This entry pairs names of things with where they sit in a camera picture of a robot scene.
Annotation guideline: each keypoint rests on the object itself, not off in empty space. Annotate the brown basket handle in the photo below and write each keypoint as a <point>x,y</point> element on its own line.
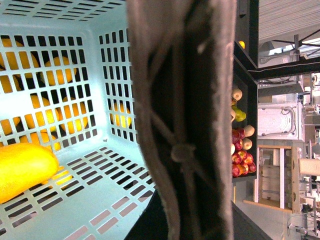
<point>182,54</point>

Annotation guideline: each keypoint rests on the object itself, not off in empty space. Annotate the light blue plastic basket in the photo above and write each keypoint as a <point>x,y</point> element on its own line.
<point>67,73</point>

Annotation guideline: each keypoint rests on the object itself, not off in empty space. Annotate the elongated yellow mango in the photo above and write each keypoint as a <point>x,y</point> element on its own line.
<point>24,165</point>

